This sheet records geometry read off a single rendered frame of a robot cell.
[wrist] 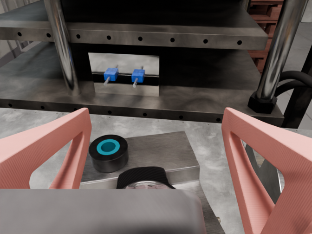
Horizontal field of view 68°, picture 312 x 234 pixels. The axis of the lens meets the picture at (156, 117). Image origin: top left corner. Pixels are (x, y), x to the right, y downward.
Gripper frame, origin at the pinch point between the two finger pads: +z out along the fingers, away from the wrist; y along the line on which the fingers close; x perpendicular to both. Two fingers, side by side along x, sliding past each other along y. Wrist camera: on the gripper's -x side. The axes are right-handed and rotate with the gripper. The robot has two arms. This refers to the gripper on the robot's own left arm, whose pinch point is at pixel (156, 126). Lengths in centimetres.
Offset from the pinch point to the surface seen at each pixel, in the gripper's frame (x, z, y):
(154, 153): 28.6, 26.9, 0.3
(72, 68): 29, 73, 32
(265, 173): 31.4, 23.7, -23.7
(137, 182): 32.7, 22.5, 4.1
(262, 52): 82, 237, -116
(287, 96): 117, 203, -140
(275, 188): 29.3, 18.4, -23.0
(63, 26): 13, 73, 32
